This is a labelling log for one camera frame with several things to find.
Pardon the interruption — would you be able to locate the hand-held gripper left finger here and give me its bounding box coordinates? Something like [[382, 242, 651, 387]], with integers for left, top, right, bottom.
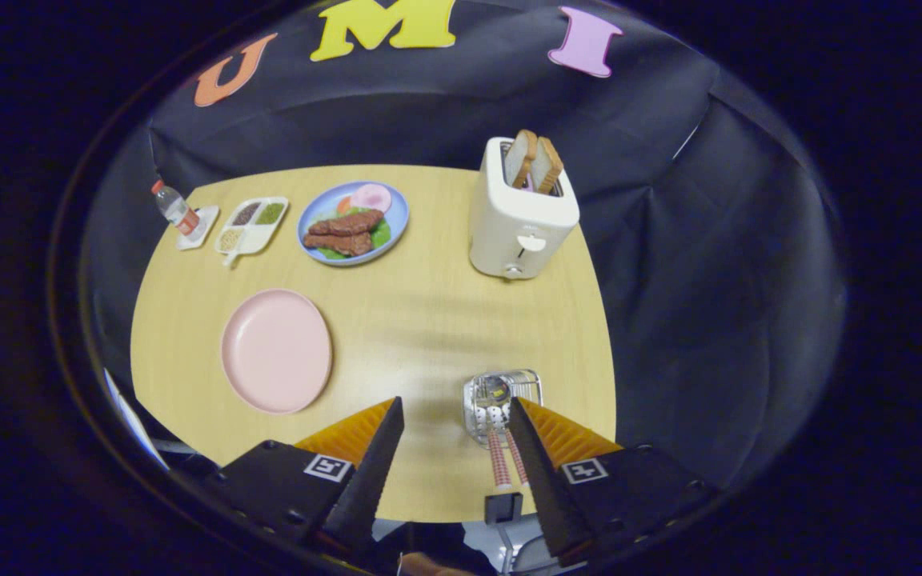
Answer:
[[213, 396, 405, 561]]

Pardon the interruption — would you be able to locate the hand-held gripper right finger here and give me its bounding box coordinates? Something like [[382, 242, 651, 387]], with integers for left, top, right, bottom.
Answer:
[[507, 396, 722, 561]]

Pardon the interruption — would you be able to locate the spoon with checked handle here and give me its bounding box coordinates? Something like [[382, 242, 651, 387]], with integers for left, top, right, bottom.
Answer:
[[483, 376, 530, 486]]

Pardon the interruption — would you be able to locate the fork with checked handle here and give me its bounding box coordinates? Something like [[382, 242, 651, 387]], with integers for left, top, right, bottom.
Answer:
[[477, 400, 512, 491]]

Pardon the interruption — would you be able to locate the pink plate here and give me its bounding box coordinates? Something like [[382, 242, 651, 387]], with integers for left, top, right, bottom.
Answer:
[[220, 289, 334, 415]]

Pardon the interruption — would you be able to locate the brown meat piece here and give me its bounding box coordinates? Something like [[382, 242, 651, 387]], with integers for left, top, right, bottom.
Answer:
[[303, 232, 374, 257], [308, 210, 385, 237]]

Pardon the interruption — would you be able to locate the green lettuce leaf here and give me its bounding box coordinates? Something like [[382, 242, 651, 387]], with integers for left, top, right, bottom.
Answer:
[[317, 212, 391, 261]]

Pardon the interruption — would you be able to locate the white toaster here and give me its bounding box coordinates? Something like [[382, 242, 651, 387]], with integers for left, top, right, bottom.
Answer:
[[469, 137, 580, 280]]

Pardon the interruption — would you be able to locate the white divided tray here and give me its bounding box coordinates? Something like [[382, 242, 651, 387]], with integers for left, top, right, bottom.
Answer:
[[214, 197, 291, 267]]

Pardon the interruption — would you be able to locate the blue plate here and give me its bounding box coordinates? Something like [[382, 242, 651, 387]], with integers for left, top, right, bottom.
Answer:
[[296, 181, 411, 266]]

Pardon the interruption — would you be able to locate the pink ham slice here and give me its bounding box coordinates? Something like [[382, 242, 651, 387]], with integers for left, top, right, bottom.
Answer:
[[349, 183, 392, 213]]

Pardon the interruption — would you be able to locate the white square coaster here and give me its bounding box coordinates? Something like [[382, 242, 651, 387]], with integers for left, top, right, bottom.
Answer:
[[176, 205, 221, 251]]

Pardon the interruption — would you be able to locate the toast slice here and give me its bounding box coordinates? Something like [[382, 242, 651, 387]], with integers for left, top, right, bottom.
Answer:
[[530, 136, 565, 195], [504, 130, 539, 190]]

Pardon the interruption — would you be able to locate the clear water bottle red cap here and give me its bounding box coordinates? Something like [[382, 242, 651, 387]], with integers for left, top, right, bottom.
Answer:
[[151, 180, 201, 236]]

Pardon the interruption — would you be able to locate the metal wire cutlery holder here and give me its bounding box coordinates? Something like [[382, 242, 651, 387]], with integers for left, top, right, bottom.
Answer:
[[463, 369, 543, 449]]

